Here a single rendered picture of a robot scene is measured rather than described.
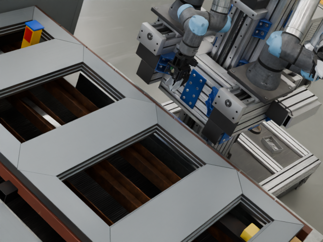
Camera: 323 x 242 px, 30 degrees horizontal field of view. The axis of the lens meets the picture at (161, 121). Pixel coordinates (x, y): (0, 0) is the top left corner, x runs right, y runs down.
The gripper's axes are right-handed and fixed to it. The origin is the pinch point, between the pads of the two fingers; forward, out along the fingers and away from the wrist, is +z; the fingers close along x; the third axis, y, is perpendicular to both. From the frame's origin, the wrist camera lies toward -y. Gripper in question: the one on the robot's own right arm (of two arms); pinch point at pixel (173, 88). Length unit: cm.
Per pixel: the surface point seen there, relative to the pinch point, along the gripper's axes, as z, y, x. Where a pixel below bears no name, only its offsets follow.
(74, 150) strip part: 6, 60, 3
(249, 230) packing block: 9, 28, 65
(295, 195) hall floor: 91, -118, 51
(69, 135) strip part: 6, 56, -4
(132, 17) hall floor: 91, -170, -140
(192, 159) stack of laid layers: 7.8, 18.8, 29.1
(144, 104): 5.6, 14.2, -2.3
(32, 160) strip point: 6, 76, -1
